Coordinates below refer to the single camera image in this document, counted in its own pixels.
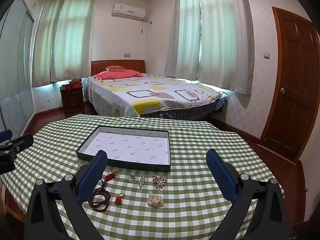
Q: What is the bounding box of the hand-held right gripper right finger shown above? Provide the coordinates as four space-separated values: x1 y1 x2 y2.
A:
205 149 290 240

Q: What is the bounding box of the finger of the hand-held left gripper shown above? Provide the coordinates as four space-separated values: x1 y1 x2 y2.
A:
0 129 12 144
0 134 34 155

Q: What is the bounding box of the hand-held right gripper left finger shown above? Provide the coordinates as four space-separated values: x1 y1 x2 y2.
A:
25 150 108 240

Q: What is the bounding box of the dark red bead bracelet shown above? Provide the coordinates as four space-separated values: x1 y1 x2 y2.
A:
88 179 111 212

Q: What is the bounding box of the dark green shallow box tray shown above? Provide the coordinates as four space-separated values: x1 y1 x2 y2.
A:
76 125 171 173

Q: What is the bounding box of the white pearl necklace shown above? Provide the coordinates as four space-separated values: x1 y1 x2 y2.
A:
147 191 163 208

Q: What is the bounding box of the green checked tablecloth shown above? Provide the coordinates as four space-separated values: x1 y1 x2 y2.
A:
0 114 285 240

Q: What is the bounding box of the frosted glass sliding wardrobe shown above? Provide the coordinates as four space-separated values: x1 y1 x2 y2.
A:
0 0 37 135

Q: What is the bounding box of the gold pearl brooch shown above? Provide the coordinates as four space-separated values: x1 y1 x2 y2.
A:
152 174 168 189

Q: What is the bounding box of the dark wooden nightstand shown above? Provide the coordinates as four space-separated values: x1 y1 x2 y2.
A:
60 84 85 117

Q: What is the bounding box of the blue plaid bed sheet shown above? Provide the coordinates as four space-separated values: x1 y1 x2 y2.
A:
140 99 228 120

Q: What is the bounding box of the white curtain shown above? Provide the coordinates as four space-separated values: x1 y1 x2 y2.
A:
32 0 67 88
164 0 200 79
197 0 255 95
50 0 100 83

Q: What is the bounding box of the bed with patterned cover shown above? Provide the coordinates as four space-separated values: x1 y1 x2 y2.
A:
86 73 228 117

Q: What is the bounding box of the pink pillow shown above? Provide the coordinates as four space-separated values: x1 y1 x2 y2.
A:
96 69 140 80

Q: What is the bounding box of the wooden bed headboard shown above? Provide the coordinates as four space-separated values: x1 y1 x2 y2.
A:
91 60 145 77

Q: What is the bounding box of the brown wooden door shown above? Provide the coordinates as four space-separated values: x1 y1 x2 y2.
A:
257 6 320 164

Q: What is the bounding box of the red cord gold pendant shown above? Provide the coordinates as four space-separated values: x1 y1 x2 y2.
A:
102 170 118 183

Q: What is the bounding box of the white wall air conditioner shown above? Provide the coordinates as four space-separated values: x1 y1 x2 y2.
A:
112 3 148 22

